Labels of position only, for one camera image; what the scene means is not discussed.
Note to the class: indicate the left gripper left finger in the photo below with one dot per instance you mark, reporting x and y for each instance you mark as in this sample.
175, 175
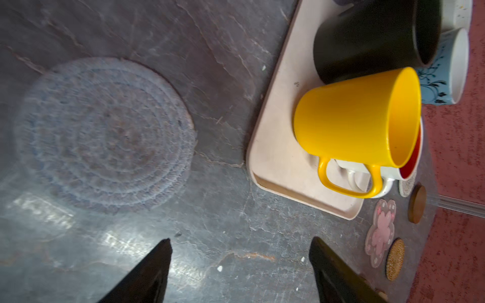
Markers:
147, 282

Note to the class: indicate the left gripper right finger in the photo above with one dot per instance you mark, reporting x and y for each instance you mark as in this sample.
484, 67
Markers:
336, 281

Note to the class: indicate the pink flower coaster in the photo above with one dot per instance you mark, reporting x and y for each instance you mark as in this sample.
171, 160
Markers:
381, 233

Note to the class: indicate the tan woven round coaster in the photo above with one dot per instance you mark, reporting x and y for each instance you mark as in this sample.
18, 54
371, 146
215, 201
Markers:
395, 259

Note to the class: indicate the dark brown round coaster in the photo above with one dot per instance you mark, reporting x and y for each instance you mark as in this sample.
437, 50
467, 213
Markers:
417, 204

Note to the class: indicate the white woven round coaster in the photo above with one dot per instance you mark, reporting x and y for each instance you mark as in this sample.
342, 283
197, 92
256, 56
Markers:
406, 187

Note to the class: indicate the brown paw coaster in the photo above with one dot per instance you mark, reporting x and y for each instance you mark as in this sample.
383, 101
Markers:
380, 292

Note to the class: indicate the grey woven round coaster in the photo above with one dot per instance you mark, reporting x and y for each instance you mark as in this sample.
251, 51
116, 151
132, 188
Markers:
106, 134

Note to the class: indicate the white mug red inside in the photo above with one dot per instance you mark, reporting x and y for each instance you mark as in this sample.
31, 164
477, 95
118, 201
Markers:
389, 174

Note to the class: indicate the beige serving tray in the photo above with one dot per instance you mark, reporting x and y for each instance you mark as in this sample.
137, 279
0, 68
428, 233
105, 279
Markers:
275, 161

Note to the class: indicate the yellow mug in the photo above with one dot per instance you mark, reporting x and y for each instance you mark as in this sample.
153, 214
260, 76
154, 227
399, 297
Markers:
372, 120

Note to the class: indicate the light blue floral mug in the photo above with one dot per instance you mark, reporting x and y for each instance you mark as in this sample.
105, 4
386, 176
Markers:
443, 82

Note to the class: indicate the black mug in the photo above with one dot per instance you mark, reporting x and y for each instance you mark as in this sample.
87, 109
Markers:
377, 36

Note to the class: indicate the white mug back right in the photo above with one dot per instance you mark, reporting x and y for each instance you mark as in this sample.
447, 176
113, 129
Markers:
456, 14

